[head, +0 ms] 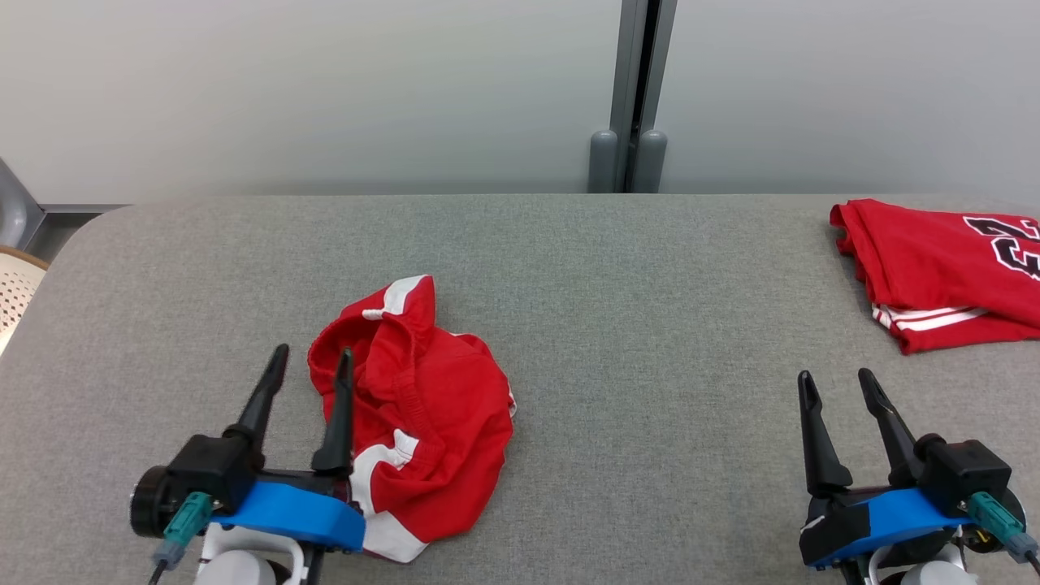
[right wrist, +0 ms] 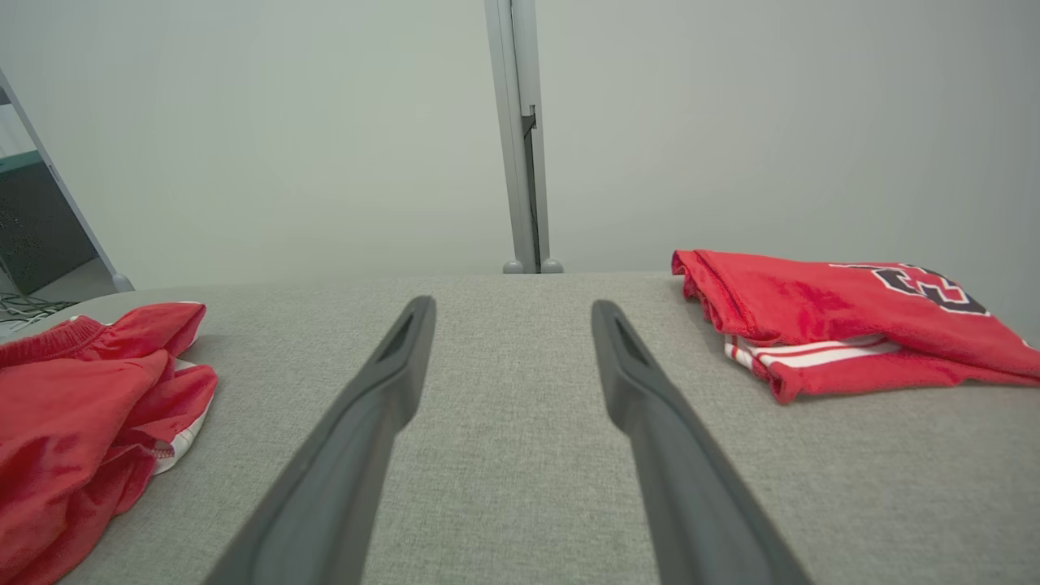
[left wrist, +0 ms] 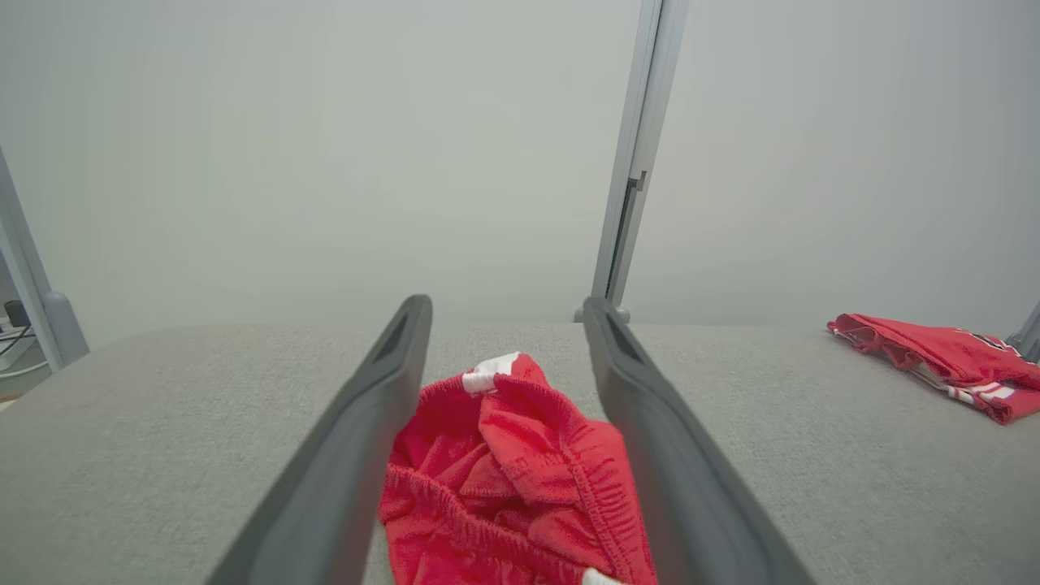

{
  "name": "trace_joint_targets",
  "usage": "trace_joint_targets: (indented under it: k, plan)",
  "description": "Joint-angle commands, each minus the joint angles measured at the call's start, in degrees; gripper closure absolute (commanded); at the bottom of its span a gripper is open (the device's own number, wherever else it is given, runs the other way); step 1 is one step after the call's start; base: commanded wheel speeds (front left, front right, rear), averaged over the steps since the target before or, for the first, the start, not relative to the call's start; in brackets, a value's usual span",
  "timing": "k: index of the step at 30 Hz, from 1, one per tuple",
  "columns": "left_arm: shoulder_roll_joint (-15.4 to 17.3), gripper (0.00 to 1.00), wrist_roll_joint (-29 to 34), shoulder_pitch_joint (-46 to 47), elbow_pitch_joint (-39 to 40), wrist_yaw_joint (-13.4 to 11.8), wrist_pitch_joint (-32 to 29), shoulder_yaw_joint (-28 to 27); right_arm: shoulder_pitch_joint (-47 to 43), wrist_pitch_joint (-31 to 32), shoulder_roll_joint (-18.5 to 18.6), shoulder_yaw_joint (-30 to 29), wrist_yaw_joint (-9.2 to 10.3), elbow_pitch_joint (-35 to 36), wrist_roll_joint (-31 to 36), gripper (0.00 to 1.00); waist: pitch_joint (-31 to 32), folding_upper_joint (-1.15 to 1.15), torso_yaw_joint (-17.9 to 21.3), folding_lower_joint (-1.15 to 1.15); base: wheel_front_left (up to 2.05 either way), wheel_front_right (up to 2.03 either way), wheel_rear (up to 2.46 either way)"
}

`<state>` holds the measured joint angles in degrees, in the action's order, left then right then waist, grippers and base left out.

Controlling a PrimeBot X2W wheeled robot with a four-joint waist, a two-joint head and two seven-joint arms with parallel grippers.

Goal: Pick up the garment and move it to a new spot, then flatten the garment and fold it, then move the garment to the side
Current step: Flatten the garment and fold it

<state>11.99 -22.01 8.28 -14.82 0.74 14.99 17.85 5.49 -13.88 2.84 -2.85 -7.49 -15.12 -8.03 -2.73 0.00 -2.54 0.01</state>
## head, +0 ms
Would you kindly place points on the beige perforated laundry basket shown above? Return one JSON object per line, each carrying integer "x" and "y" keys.
{"x": 16, "y": 292}

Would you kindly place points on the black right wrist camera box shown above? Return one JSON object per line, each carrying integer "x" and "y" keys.
{"x": 963, "y": 471}

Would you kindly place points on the red white jersey shirt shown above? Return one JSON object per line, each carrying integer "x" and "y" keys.
{"x": 918, "y": 260}

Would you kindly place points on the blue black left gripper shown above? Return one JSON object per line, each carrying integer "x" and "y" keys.
{"x": 301, "y": 516}

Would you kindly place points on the grey cylindrical post foot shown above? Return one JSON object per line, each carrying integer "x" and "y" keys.
{"x": 603, "y": 162}
{"x": 650, "y": 162}

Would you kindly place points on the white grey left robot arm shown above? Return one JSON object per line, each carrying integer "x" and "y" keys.
{"x": 236, "y": 569}

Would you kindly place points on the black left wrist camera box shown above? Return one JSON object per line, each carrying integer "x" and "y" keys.
{"x": 211, "y": 471}

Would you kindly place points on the red white basketball shorts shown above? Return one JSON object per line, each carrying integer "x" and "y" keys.
{"x": 439, "y": 406}

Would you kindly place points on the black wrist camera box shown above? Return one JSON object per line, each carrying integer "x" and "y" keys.
{"x": 211, "y": 471}
{"x": 963, "y": 471}

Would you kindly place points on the grey metal bracket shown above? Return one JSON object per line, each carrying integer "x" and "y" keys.
{"x": 15, "y": 211}

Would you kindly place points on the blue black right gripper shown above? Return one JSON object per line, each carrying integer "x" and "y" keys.
{"x": 877, "y": 520}

